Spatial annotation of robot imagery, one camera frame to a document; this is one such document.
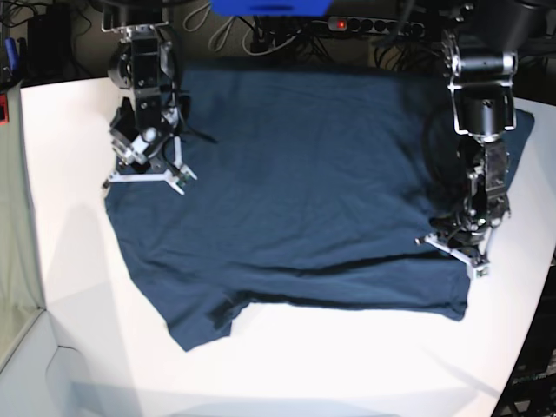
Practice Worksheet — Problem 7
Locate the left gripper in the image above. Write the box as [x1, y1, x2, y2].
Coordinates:
[429, 208, 511, 256]

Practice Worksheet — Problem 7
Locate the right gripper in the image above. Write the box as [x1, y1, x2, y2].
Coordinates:
[110, 127, 182, 174]

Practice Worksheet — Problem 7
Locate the dark blue t-shirt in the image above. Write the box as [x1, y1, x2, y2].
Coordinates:
[103, 56, 536, 353]

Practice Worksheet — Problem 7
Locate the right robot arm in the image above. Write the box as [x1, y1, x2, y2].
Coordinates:
[101, 1, 190, 176]

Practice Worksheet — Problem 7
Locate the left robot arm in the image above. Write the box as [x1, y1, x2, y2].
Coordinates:
[424, 1, 555, 267]

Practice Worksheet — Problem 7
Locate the red box at edge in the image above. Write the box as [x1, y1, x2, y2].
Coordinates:
[0, 93, 10, 126]

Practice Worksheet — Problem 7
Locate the blue plastic box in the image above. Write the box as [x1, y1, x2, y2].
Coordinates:
[211, 0, 332, 17]

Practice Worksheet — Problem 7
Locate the green cloth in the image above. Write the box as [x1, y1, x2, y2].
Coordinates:
[1, 87, 44, 357]

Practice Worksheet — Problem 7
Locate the black power strip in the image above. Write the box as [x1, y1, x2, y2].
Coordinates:
[327, 16, 426, 38]

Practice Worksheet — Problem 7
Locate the light grey storage bin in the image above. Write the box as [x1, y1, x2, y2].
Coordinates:
[1, 310, 142, 416]

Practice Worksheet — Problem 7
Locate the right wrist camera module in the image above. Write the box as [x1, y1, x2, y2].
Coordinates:
[102, 136, 198, 195]

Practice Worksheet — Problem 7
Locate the grey looped cable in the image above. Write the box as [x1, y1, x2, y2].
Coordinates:
[182, 0, 238, 51]

